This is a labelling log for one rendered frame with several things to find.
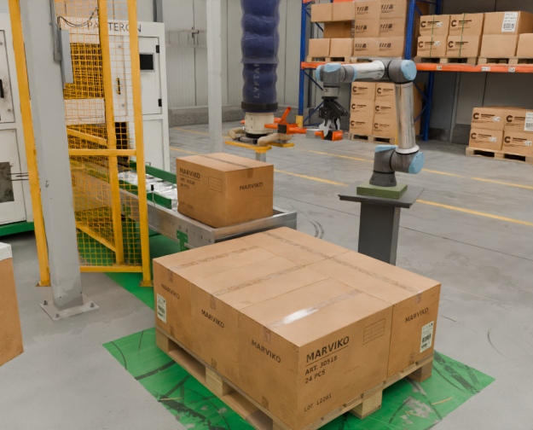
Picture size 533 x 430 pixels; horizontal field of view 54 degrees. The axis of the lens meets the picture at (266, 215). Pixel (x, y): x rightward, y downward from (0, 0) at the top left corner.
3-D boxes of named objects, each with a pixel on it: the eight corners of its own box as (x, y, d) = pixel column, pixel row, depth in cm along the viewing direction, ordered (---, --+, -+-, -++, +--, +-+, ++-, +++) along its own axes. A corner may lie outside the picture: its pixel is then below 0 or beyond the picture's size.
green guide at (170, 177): (129, 168, 529) (129, 159, 526) (138, 166, 535) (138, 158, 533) (220, 200, 412) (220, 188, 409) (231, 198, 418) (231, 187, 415)
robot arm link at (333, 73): (345, 62, 274) (333, 62, 267) (344, 87, 277) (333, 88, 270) (332, 62, 280) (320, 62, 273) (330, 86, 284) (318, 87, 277)
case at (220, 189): (177, 212, 380) (175, 157, 369) (222, 203, 405) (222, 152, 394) (226, 232, 337) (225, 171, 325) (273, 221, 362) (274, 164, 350)
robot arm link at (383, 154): (380, 167, 373) (383, 142, 368) (402, 171, 361) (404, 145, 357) (368, 169, 362) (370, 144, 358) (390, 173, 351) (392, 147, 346)
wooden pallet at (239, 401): (156, 345, 307) (154, 322, 303) (283, 299, 369) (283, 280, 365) (294, 461, 219) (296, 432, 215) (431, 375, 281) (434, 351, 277)
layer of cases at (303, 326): (155, 322, 303) (152, 258, 292) (283, 280, 365) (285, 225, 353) (296, 432, 215) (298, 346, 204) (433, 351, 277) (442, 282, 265)
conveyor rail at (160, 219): (75, 190, 498) (73, 171, 493) (80, 189, 501) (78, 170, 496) (211, 260, 329) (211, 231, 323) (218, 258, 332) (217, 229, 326)
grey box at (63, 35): (54, 82, 323) (49, 31, 315) (62, 82, 326) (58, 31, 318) (66, 83, 309) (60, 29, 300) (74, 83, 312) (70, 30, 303)
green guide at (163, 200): (77, 174, 496) (76, 165, 493) (88, 173, 502) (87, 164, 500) (159, 212, 378) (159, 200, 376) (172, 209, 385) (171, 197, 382)
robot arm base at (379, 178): (371, 180, 377) (373, 166, 374) (398, 183, 370) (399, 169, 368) (366, 184, 360) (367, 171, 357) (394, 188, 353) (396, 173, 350)
